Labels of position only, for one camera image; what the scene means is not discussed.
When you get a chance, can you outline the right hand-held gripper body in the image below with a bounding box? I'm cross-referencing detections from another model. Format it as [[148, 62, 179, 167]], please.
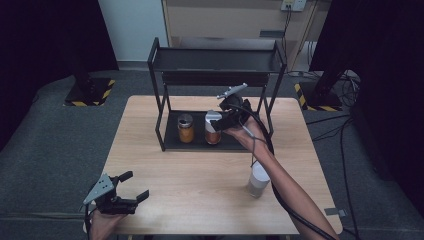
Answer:
[[216, 82, 255, 132]]

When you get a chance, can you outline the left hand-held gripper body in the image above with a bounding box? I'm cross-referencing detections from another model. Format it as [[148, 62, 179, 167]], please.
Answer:
[[82, 173, 140, 215]]

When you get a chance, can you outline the white-lid jar of red powder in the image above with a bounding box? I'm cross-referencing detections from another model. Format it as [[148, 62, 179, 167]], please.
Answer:
[[204, 109, 224, 146]]

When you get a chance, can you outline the black metal shelf rack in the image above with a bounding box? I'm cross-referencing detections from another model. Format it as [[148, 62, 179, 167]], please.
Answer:
[[147, 37, 288, 153]]

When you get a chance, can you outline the white-lid jar of brown powder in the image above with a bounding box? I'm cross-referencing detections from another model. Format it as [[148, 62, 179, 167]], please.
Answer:
[[246, 160, 271, 199]]

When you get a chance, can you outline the person's right hand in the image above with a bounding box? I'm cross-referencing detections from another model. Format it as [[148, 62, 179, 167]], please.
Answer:
[[224, 115, 272, 158]]

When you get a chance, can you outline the person's left hand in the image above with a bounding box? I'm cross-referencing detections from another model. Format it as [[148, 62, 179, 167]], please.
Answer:
[[89, 209, 128, 240]]

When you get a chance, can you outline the silver-lid jar of orange powder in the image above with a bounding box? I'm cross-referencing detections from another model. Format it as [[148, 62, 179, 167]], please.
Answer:
[[176, 113, 196, 144]]

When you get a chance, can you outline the black stand with striped base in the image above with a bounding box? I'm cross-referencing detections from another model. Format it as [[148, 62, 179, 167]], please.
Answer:
[[294, 68, 344, 113], [64, 49, 117, 108]]

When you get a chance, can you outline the grey tape strip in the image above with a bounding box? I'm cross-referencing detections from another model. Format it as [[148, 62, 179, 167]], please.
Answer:
[[324, 207, 348, 218]]

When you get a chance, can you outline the dark curtain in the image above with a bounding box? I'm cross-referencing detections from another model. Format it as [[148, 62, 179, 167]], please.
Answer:
[[309, 0, 424, 208], [0, 0, 120, 151]]

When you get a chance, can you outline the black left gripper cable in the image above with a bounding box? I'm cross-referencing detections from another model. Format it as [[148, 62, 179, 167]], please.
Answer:
[[84, 203, 93, 240]]

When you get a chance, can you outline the thin grey gripper cable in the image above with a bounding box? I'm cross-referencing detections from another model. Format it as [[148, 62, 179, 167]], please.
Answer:
[[239, 122, 268, 168]]

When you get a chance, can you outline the thick black gripper cable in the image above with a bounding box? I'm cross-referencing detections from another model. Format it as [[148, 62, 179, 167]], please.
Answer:
[[227, 103, 338, 240]]

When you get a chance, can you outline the black socket cable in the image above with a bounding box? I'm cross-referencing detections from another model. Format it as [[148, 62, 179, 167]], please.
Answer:
[[281, 8, 292, 66]]

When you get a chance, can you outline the white wall socket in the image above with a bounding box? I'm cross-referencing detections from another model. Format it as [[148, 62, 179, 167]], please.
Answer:
[[280, 0, 307, 12]]

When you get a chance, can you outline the black floor cable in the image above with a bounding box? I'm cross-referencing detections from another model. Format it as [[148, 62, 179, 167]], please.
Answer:
[[305, 113, 362, 240]]

